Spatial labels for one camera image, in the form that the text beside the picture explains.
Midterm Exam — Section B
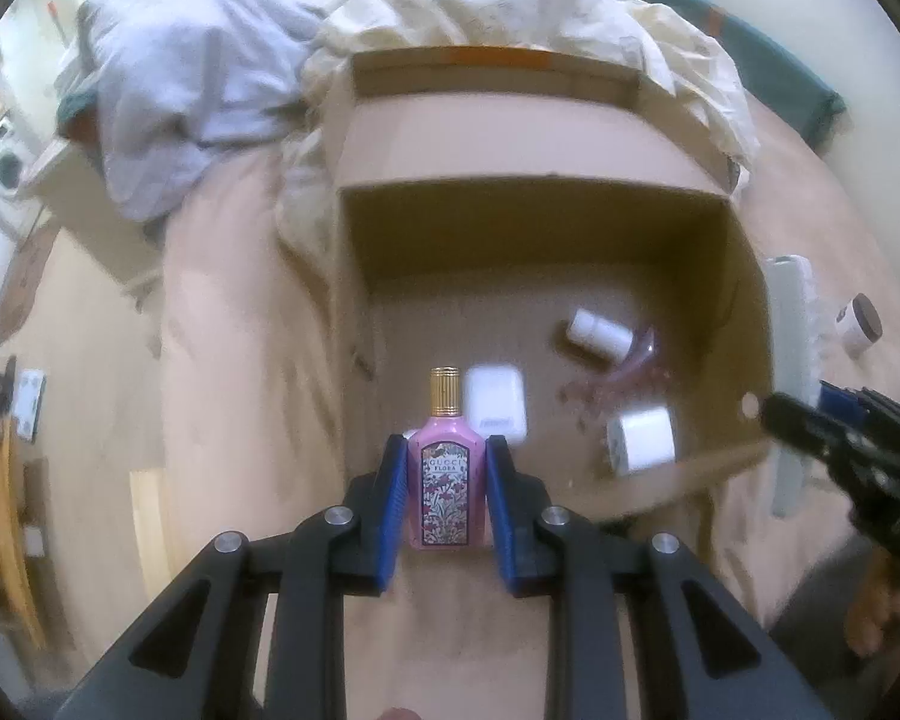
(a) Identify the teal cushion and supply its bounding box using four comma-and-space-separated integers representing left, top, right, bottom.
628, 0, 847, 158

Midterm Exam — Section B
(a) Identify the long white box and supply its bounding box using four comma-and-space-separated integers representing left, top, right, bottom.
763, 255, 832, 518

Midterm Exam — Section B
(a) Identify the person's right leg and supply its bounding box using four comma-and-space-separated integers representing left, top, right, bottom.
757, 540, 871, 698

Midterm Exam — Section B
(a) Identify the wooden chair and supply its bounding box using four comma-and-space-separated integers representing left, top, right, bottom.
0, 420, 50, 653

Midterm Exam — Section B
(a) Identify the cardboard box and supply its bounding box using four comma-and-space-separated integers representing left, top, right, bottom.
322, 45, 785, 526

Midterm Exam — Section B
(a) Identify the white washing machine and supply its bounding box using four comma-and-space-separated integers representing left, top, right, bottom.
0, 116, 38, 203

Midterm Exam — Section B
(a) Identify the small white bottle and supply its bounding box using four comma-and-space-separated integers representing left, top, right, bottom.
566, 307, 635, 359

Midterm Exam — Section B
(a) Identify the white jar with brown lid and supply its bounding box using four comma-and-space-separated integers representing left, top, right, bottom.
832, 294, 884, 359

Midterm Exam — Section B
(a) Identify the person's right hand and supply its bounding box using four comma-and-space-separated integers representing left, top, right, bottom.
846, 540, 900, 659

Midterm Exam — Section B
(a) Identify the brown patterned rug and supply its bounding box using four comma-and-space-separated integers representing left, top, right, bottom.
0, 221, 61, 350

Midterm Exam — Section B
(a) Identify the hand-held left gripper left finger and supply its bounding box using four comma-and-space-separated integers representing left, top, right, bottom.
52, 435, 410, 720

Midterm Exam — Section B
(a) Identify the translucent pink object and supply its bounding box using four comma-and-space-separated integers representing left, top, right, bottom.
559, 326, 668, 421

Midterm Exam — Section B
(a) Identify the white cylindrical jar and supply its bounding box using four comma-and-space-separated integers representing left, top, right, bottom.
606, 405, 677, 477

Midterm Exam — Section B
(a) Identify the lavender duvet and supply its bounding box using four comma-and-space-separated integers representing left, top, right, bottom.
52, 0, 421, 222

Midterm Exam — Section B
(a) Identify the light wooden board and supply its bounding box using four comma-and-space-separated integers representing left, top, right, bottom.
130, 469, 173, 601

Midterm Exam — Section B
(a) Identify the cream patterned comforter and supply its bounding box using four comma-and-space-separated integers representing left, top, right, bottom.
276, 0, 758, 271

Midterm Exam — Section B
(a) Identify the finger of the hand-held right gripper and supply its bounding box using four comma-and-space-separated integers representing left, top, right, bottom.
761, 390, 856, 460
817, 381, 900, 428

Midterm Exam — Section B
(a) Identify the flat white floor scale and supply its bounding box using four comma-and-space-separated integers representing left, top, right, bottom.
11, 367, 50, 443

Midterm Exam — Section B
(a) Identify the white earbuds case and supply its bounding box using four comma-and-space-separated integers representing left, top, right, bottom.
466, 364, 530, 437

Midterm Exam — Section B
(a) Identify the beige bedside cabinet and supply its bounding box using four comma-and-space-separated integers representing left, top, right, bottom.
15, 139, 166, 293

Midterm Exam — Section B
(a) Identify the pink perfume bottle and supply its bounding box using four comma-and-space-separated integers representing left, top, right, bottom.
407, 366, 494, 550

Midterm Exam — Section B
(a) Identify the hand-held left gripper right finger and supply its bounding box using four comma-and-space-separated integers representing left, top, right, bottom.
484, 435, 833, 720

